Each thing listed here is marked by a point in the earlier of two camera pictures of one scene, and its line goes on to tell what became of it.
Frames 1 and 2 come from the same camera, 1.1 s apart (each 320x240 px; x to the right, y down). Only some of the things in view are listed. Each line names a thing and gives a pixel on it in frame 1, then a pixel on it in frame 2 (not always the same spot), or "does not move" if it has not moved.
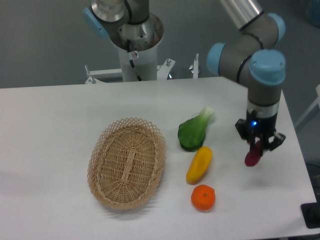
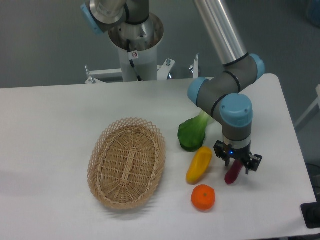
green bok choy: (191, 133) does not move
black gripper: (266, 126) to (250, 160)
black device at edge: (311, 213) does not move
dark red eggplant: (252, 157) to (233, 171)
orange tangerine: (203, 197) does not move
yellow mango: (201, 160) does not move
